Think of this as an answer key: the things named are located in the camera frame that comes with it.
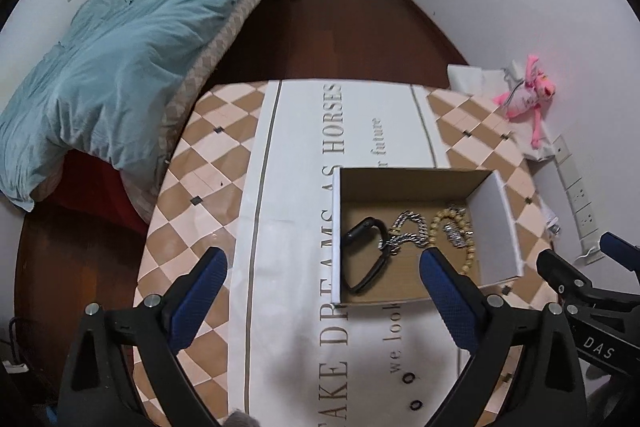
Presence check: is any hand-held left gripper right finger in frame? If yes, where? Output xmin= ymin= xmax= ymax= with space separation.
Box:
xmin=419 ymin=248 xmax=586 ymax=427

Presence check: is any cardboard box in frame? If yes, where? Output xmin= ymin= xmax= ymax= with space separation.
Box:
xmin=330 ymin=166 xmax=523 ymax=305

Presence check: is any black cable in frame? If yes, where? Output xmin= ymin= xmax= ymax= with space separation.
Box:
xmin=6 ymin=317 xmax=32 ymax=370

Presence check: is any checkered printed tablecloth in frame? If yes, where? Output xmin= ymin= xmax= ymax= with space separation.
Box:
xmin=132 ymin=79 xmax=563 ymax=427

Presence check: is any chunky silver chain bracelet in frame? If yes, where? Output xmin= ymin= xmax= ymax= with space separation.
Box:
xmin=378 ymin=211 xmax=430 ymax=255

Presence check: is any wooden bead bracelet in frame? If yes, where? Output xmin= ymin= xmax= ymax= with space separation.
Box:
xmin=430 ymin=204 xmax=476 ymax=280

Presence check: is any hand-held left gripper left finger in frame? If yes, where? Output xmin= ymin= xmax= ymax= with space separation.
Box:
xmin=59 ymin=247 xmax=228 ymax=427

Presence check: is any black smart band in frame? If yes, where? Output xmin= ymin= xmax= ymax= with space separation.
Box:
xmin=342 ymin=217 xmax=388 ymax=294

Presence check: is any thin silver link bracelet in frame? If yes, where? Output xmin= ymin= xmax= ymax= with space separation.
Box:
xmin=442 ymin=219 xmax=473 ymax=249

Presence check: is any white power strip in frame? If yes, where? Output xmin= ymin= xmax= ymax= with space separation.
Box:
xmin=552 ymin=134 xmax=608 ymax=265

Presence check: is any bed with patterned sheet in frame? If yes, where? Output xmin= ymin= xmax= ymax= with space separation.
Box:
xmin=0 ymin=0 xmax=296 ymax=225

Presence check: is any white tote bag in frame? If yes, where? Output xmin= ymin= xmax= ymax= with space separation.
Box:
xmin=446 ymin=62 xmax=558 ymax=162

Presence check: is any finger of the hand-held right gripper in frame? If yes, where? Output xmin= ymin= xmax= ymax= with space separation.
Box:
xmin=536 ymin=249 xmax=601 ymax=303
xmin=600 ymin=232 xmax=640 ymax=280

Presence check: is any pink plush toy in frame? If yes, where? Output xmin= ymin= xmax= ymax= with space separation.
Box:
xmin=492 ymin=54 xmax=557 ymax=148

